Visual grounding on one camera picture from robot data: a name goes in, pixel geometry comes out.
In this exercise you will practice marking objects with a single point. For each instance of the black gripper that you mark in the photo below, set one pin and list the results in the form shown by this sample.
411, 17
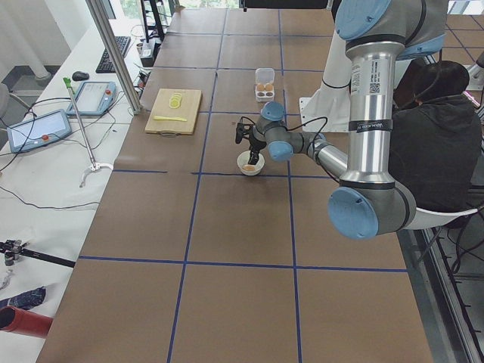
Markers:
258, 144

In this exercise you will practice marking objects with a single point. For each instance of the brown egg from bowl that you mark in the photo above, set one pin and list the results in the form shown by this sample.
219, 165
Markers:
249, 168

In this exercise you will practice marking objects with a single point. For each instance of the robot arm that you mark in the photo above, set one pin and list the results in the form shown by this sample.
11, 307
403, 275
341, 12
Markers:
368, 201

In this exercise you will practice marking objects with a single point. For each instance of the clear plastic egg box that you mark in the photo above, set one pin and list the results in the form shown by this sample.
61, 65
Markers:
264, 75

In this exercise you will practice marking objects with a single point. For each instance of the black box on desk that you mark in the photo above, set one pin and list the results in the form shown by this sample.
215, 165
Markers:
148, 51

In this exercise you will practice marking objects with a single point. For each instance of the white bowl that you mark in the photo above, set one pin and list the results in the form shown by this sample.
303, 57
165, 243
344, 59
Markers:
242, 160

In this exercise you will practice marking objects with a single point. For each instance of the wooden cutting board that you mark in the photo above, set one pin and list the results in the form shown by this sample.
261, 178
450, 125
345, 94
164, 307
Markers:
174, 112

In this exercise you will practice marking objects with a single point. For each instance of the yellow plastic knife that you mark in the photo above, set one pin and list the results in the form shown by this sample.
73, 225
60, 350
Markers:
170, 118

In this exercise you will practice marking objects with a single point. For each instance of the metal reacher grabber stick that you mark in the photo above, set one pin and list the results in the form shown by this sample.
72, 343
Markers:
94, 164

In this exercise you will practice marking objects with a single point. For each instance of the blue teach pendant far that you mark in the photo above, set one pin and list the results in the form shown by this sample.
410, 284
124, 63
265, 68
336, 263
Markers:
93, 98

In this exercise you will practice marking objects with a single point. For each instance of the blue teach pendant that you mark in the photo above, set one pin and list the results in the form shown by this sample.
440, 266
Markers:
93, 98
38, 132

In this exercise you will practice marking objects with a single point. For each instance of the white chair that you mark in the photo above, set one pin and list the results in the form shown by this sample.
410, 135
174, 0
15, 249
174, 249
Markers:
425, 219

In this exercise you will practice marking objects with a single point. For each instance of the seated person in black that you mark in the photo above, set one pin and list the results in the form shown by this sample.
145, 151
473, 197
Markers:
435, 146

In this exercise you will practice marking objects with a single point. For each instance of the black computer mouse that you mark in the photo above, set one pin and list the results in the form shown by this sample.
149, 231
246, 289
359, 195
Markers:
79, 76

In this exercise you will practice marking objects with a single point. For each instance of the blue teach pendant near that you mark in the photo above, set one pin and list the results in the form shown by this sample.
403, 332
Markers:
38, 132

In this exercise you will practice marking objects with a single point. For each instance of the black tripod rod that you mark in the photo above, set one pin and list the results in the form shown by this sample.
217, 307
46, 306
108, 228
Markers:
14, 249

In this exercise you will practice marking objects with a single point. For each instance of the blue patterned cloth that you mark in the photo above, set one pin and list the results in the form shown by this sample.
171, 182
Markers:
27, 300

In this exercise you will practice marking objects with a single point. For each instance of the red cylinder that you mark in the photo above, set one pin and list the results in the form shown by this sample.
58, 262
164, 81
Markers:
23, 322

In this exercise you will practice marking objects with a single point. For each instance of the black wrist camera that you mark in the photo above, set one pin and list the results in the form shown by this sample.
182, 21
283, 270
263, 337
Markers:
242, 131

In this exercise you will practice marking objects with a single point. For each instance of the aluminium frame post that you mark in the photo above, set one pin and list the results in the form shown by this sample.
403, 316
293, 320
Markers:
101, 20

